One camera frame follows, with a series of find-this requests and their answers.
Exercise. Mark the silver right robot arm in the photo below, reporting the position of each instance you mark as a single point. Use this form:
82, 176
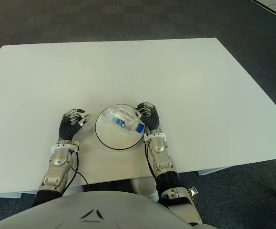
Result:
166, 171

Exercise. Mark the clear blue-capped water bottle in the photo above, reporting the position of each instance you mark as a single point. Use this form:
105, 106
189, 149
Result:
123, 119

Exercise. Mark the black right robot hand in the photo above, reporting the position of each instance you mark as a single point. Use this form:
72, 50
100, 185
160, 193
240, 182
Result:
153, 119

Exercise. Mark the white plate with black rim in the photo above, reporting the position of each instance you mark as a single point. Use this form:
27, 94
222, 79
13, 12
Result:
116, 138

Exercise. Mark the grey robot torso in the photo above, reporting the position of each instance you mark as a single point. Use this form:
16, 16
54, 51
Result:
92, 210

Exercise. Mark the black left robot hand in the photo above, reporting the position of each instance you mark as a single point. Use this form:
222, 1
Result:
67, 128

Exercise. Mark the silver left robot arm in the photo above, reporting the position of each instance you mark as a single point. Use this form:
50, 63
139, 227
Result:
56, 167

